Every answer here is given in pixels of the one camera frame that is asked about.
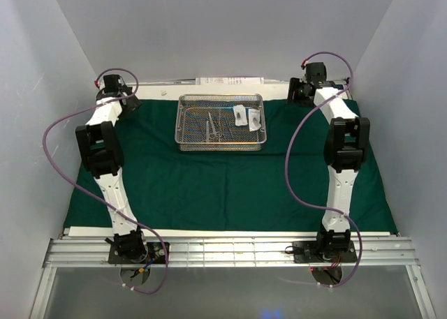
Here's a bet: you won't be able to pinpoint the plastic packet printed label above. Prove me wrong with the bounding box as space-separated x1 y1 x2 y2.
248 108 262 132

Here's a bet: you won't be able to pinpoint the steel surgical scissors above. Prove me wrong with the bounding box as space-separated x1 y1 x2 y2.
208 112 223 138

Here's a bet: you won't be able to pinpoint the aluminium front rail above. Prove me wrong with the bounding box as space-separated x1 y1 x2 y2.
43 237 419 268

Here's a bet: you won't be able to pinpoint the metal mesh instrument tray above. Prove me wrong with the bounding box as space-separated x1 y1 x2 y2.
175 94 267 151

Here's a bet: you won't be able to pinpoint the plastic packet black yellow part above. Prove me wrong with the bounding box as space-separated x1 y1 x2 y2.
233 105 248 126

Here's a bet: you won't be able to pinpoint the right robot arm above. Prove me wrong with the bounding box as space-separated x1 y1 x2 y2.
287 61 370 265

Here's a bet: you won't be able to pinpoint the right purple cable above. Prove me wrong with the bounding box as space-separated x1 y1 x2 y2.
279 52 364 288

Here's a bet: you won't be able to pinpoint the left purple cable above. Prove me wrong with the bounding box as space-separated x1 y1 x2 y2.
42 67 170 295

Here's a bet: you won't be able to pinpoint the purple cable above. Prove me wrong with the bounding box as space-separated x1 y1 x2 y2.
42 67 170 295
279 52 364 288

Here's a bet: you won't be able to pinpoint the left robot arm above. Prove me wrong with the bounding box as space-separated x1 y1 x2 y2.
75 74 148 263

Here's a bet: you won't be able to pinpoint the white paper sheet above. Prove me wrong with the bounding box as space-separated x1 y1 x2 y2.
196 77 264 85

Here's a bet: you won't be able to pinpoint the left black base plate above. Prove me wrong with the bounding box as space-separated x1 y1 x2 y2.
108 242 170 265

